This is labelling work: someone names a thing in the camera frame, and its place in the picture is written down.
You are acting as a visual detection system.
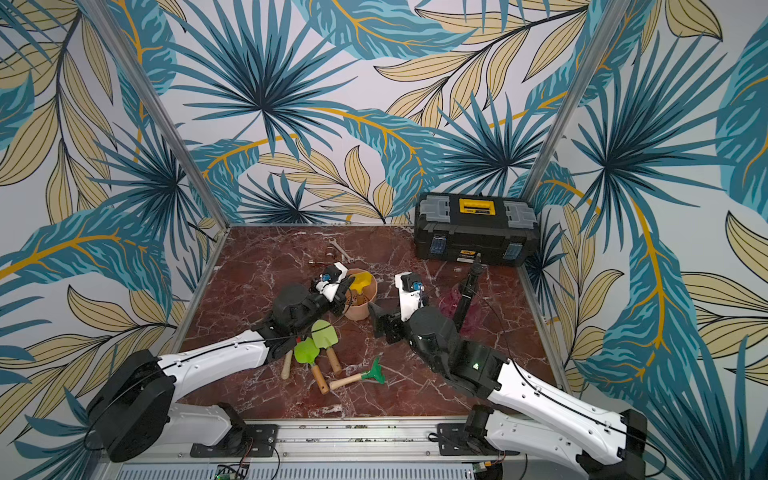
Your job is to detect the light green toy spade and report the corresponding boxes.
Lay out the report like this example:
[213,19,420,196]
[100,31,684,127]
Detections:
[311,320,342,375]

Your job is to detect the yellow toy shovel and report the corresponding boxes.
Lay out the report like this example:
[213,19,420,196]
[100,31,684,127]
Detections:
[349,271,373,295]

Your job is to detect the silver open-end wrench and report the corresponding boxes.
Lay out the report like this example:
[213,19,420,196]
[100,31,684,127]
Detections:
[329,239,354,263]

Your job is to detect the pink transparent spray bottle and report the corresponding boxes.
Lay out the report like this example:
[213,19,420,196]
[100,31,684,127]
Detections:
[438,257,484,331]

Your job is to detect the green toy rake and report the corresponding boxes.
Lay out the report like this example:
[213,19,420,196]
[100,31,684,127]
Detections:
[328,357,387,390]

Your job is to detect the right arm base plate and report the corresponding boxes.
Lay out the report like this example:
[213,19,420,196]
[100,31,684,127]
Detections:
[428,423,501,457]

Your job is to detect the black toolbox yellow label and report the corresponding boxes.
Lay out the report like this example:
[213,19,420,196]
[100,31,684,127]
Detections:
[414,192,540,267]

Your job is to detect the red toy shovel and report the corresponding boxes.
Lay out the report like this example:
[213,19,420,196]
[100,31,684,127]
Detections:
[280,351,294,380]

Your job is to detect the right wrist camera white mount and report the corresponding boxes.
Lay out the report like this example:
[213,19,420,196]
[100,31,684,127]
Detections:
[395,272,426,323]

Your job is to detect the aluminium left corner post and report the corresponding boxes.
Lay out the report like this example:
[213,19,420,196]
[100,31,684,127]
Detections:
[80,0,231,230]

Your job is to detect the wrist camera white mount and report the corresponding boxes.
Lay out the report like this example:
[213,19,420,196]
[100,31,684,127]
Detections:
[395,272,426,323]
[315,262,348,302]

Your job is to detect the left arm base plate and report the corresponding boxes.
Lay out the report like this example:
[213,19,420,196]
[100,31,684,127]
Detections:
[190,424,279,458]

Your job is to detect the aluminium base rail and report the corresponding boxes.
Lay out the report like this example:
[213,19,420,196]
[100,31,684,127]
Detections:
[89,416,619,480]

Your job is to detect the aluminium right corner post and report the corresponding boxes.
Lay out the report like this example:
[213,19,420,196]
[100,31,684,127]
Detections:
[520,0,630,203]

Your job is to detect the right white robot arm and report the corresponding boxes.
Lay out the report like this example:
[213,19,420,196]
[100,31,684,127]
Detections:
[368,304,649,479]

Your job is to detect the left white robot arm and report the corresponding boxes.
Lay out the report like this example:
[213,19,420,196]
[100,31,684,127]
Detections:
[83,268,354,463]

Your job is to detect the bright green toy trowel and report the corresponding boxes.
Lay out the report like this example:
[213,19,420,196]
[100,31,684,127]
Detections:
[294,338,330,394]

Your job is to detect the terracotta plastic flower pot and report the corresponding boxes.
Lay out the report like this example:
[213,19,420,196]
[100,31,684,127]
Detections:
[344,268,378,321]

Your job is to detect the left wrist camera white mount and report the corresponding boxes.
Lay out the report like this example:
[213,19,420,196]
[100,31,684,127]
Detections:
[315,262,348,302]

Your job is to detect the aluminium corner post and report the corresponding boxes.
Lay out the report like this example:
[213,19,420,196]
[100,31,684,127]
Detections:
[80,0,231,230]
[520,0,630,203]

